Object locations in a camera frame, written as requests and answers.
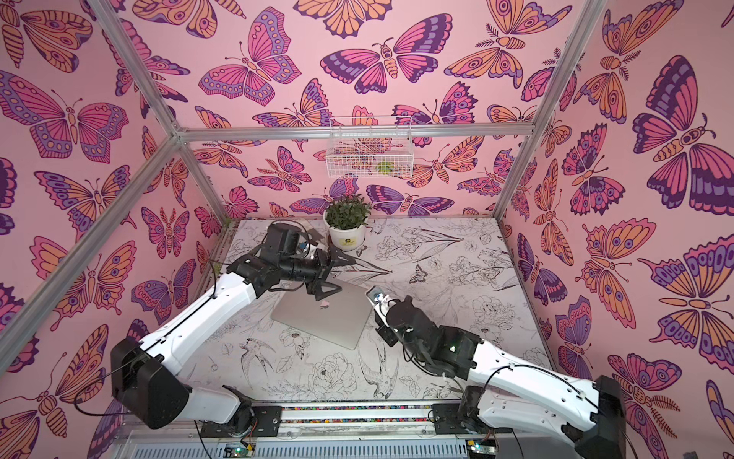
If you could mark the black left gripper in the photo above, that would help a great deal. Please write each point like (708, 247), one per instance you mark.
(323, 272)

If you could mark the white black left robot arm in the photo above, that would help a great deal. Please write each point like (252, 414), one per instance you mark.
(145, 376)

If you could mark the aluminium frame struts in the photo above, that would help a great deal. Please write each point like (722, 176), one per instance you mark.
(42, 302)

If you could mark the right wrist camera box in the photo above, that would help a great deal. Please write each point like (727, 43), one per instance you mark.
(380, 301)

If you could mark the green plant in white pot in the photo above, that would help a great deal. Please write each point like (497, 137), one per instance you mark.
(346, 220)

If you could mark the green ball in basket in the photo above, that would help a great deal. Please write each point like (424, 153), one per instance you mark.
(385, 168)

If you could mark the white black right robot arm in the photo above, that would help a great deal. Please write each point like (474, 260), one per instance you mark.
(505, 391)

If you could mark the silver laptop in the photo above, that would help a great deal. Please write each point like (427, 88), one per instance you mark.
(338, 319)

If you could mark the white wire wall basket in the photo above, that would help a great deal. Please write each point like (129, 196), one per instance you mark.
(356, 146)

